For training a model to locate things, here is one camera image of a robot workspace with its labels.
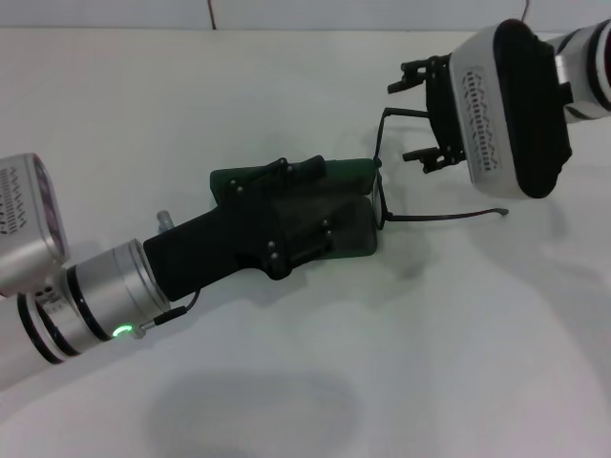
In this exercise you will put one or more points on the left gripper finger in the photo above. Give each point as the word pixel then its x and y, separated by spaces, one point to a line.
pixel 310 245
pixel 305 168

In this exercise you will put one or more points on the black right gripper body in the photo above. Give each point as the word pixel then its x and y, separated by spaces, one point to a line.
pixel 444 105

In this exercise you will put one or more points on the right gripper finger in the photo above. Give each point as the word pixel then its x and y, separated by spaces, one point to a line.
pixel 410 81
pixel 429 157

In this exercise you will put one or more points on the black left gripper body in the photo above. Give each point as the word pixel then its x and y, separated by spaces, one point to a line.
pixel 215 238

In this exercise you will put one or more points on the green glasses case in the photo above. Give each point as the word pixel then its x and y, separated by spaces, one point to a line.
pixel 348 169

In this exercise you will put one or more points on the black glasses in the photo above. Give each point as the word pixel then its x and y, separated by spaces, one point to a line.
pixel 382 200

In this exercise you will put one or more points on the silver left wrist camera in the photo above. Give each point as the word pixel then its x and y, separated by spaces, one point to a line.
pixel 28 238

